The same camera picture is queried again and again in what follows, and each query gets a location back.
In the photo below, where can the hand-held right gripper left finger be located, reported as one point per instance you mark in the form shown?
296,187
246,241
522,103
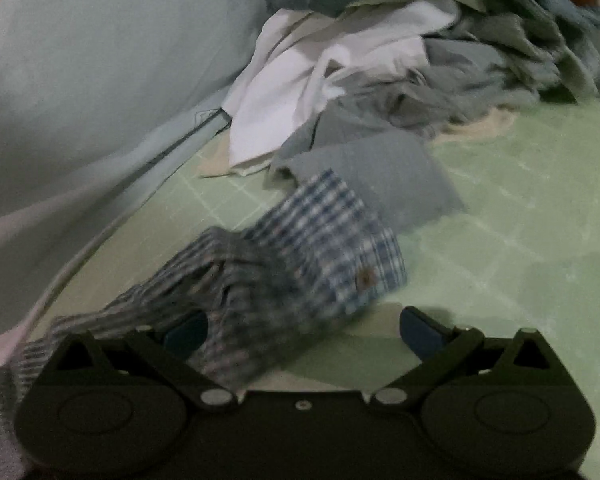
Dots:
187,334

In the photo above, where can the blue plaid shirt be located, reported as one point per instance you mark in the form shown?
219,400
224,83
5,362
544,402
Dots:
290,260

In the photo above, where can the white garment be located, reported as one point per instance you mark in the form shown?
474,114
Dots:
305,75

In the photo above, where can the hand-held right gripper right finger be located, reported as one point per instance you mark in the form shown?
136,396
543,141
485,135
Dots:
420,336

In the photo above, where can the carrot-print light blue blanket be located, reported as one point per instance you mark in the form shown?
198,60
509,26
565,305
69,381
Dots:
80,85

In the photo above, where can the cream garment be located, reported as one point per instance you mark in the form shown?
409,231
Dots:
480,127

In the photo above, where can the green checked bed sheet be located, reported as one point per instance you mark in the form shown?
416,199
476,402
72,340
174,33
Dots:
505,210

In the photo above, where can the grey garment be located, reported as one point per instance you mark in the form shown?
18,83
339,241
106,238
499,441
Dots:
380,175

